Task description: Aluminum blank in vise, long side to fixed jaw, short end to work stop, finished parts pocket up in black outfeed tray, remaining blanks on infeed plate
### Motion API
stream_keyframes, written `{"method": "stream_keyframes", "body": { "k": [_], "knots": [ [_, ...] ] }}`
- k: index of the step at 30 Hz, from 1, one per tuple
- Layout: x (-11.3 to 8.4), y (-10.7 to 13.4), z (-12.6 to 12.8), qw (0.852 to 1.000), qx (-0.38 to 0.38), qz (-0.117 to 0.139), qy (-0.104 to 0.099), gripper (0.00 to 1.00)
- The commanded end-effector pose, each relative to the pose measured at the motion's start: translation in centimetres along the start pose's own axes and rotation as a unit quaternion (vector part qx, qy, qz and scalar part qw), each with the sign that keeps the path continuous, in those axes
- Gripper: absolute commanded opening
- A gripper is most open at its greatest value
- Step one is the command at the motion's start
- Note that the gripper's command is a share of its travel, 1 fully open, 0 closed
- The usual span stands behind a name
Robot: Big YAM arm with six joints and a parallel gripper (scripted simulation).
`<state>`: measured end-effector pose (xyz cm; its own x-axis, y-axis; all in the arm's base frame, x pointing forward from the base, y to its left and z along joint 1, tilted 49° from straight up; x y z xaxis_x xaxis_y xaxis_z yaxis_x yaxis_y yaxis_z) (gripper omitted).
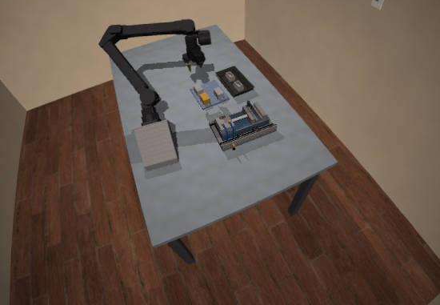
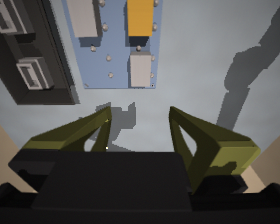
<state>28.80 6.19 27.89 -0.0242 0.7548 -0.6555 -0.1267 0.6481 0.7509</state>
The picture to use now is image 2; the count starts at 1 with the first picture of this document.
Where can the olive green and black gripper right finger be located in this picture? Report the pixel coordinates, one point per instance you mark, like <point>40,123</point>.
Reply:
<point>219,151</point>

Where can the yellow brass block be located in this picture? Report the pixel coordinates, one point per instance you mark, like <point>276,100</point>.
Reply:
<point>140,17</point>

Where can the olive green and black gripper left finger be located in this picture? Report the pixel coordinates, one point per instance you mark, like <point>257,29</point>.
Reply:
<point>72,136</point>

